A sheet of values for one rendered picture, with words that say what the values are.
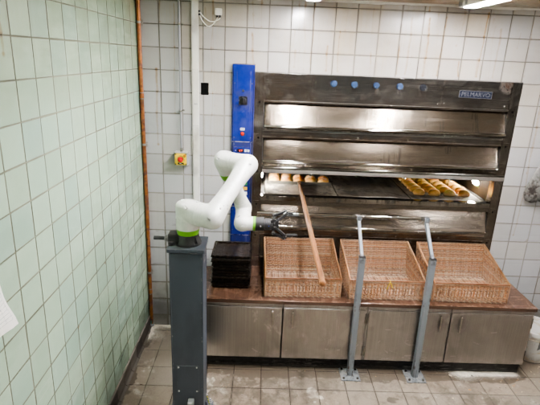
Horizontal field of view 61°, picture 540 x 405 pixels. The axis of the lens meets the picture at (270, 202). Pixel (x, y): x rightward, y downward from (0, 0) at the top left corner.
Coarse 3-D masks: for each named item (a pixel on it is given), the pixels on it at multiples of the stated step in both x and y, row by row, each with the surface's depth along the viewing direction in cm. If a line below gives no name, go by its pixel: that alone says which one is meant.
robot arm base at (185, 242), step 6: (168, 234) 253; (174, 234) 253; (198, 234) 256; (168, 240) 253; (174, 240) 253; (180, 240) 252; (186, 240) 251; (192, 240) 252; (198, 240) 255; (180, 246) 251; (186, 246) 251; (192, 246) 252
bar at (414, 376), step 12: (300, 216) 324; (312, 216) 323; (324, 216) 323; (336, 216) 323; (348, 216) 323; (360, 216) 323; (372, 216) 324; (384, 216) 324; (396, 216) 324; (408, 216) 325; (360, 228) 321; (360, 240) 316; (360, 252) 312; (432, 252) 314; (360, 264) 310; (432, 264) 310; (360, 276) 313; (432, 276) 313; (360, 288) 316; (360, 300) 318; (420, 312) 326; (420, 324) 325; (420, 336) 327; (420, 348) 330; (348, 360) 335; (348, 372) 336; (408, 372) 343; (420, 372) 344
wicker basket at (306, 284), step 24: (264, 240) 359; (288, 240) 364; (264, 264) 335; (288, 264) 365; (312, 264) 366; (336, 264) 344; (264, 288) 325; (288, 288) 339; (312, 288) 327; (336, 288) 341
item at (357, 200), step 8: (272, 200) 359; (280, 200) 359; (288, 200) 359; (296, 200) 359; (312, 200) 359; (320, 200) 359; (328, 200) 359; (336, 200) 359; (344, 200) 359; (352, 200) 359; (360, 200) 359; (368, 200) 359; (376, 200) 359; (384, 200) 359; (392, 200) 359; (400, 200) 360; (408, 200) 360; (416, 200) 361; (424, 200) 362; (432, 200) 363; (440, 200) 364; (448, 200) 365; (456, 200) 366
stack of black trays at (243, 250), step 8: (216, 248) 344; (224, 248) 345; (232, 248) 345; (240, 248) 346; (248, 248) 347; (216, 256) 329; (224, 256) 329; (232, 256) 329; (240, 256) 329; (248, 256) 330; (216, 264) 331; (224, 264) 332; (232, 264) 332; (240, 264) 332; (248, 264) 332; (216, 272) 334; (224, 272) 334; (232, 272) 334; (240, 272) 334; (248, 272) 334; (216, 280) 336; (224, 280) 336; (232, 280) 336; (240, 280) 335; (248, 280) 335
